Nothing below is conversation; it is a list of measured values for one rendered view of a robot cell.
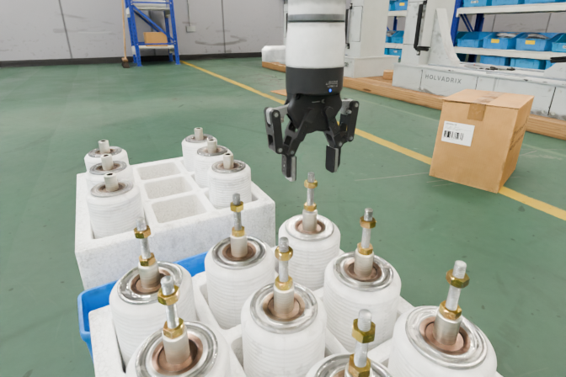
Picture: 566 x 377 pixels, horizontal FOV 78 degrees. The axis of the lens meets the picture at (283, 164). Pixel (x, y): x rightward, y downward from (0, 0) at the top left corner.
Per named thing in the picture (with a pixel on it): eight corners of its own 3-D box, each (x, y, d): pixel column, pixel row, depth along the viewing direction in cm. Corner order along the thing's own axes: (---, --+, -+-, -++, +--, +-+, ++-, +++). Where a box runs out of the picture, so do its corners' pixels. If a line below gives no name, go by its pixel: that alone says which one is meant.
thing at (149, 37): (165, 45, 558) (163, 32, 550) (168, 45, 537) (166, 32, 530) (145, 45, 545) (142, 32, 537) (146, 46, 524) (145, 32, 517)
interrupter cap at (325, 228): (334, 244, 51) (334, 241, 50) (282, 241, 51) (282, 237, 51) (333, 218, 58) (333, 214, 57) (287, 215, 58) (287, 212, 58)
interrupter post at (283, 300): (298, 310, 39) (299, 287, 38) (280, 320, 38) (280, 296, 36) (285, 298, 41) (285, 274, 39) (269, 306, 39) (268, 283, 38)
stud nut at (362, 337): (380, 335, 27) (381, 326, 27) (367, 348, 26) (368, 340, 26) (359, 321, 28) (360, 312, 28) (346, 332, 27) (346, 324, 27)
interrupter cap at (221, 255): (226, 279, 44) (226, 274, 43) (203, 250, 49) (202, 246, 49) (277, 258, 48) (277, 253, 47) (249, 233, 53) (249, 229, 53)
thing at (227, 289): (231, 389, 49) (222, 285, 42) (204, 342, 56) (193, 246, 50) (287, 354, 54) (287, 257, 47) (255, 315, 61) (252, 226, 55)
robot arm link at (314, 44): (314, 59, 53) (315, 15, 51) (361, 66, 44) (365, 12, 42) (258, 61, 49) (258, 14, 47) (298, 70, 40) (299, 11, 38)
